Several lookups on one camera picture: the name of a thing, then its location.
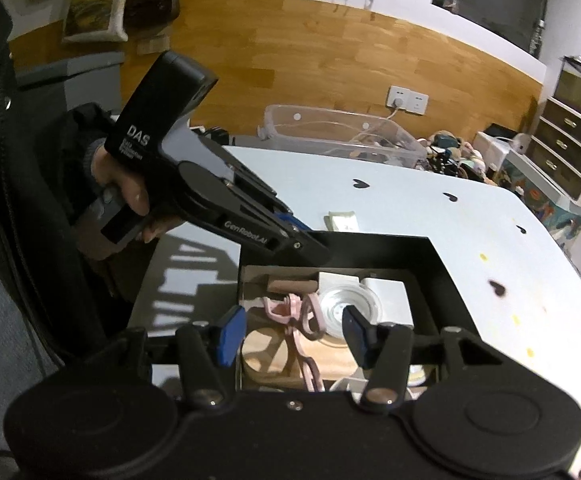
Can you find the unframed canvas painting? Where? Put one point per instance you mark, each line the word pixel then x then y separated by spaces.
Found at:
pixel 95 10

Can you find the brown wooden cylinder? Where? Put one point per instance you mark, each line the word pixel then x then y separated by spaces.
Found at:
pixel 290 286

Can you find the clear plastic cup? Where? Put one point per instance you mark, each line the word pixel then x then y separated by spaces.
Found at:
pixel 335 305

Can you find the white wall outlet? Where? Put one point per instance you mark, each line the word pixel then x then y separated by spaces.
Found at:
pixel 408 98

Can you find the colourful patterned box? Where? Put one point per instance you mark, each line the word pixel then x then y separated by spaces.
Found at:
pixel 535 195

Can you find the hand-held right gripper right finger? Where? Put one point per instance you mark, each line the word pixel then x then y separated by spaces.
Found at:
pixel 358 332

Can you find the round wooden disc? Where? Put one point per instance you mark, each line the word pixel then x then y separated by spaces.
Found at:
pixel 265 355

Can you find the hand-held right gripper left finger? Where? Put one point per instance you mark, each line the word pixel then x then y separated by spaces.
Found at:
pixel 231 335

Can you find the grey low cabinet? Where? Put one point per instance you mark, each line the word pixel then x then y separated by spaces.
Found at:
pixel 70 80

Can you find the small white green packet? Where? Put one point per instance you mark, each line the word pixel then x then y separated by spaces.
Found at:
pixel 341 221

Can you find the small white block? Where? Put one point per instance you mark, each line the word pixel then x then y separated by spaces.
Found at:
pixel 338 280

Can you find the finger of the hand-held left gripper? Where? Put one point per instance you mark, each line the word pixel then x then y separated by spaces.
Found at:
pixel 286 220
pixel 270 240

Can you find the person's left forearm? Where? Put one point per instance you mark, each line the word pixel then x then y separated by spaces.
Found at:
pixel 88 125

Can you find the clear plastic storage bin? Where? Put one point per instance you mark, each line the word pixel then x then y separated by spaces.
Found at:
pixel 320 130

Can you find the person's left hand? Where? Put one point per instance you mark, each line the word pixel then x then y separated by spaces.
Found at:
pixel 135 196

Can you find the person's dark jacket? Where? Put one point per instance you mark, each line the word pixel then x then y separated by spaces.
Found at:
pixel 20 185

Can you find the drawer cabinet with dark drawers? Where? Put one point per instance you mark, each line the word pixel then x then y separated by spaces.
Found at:
pixel 570 145

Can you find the dark framed picture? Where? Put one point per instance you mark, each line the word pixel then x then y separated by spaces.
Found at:
pixel 153 2

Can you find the black storage box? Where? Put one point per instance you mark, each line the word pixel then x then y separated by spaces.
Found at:
pixel 438 280

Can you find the white rectangular block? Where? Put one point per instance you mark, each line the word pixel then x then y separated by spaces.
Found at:
pixel 395 302

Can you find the round metal tin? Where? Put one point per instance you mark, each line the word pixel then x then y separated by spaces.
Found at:
pixel 423 375

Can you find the pile of small trinkets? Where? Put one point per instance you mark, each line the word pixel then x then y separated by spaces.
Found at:
pixel 450 155

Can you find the small glass jar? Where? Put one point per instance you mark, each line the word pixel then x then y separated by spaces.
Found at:
pixel 451 1

